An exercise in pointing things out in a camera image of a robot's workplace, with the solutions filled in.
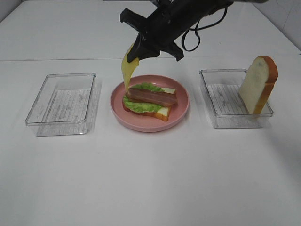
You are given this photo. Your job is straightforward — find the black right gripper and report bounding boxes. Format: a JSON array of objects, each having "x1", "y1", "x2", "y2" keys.
[{"x1": 120, "y1": 0, "x2": 233, "y2": 63}]

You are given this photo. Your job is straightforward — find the yellow cheese slice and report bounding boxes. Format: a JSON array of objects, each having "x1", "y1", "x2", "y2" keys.
[{"x1": 121, "y1": 44, "x2": 139, "y2": 91}]

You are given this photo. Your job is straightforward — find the bacon strip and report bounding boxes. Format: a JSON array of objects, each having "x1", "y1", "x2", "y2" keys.
[
  {"x1": 131, "y1": 92, "x2": 178, "y2": 107},
  {"x1": 126, "y1": 88, "x2": 176, "y2": 102}
]

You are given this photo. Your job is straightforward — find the green lettuce leaf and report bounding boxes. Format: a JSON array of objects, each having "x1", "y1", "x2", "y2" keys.
[{"x1": 123, "y1": 82, "x2": 165, "y2": 113}]

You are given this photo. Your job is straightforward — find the bread slice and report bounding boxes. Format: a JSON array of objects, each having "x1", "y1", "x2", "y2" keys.
[
  {"x1": 123, "y1": 88, "x2": 177, "y2": 121},
  {"x1": 238, "y1": 56, "x2": 278, "y2": 114}
]

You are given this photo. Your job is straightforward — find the pink round plate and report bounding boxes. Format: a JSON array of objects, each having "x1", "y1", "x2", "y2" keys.
[{"x1": 110, "y1": 75, "x2": 190, "y2": 132}]

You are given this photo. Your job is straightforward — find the clear right plastic tray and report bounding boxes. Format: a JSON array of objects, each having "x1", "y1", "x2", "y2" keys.
[{"x1": 199, "y1": 69, "x2": 273, "y2": 129}]

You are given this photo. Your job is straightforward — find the clear plastic tray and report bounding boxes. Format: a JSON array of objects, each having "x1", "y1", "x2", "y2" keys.
[
  {"x1": 25, "y1": 73, "x2": 101, "y2": 137},
  {"x1": 199, "y1": 69, "x2": 273, "y2": 129}
]

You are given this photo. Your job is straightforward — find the clear left plastic tray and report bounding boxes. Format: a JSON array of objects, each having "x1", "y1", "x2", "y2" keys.
[{"x1": 25, "y1": 73, "x2": 101, "y2": 137}]

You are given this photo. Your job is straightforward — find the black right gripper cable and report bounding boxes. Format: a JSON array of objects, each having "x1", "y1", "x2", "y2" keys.
[{"x1": 181, "y1": 4, "x2": 230, "y2": 52}]

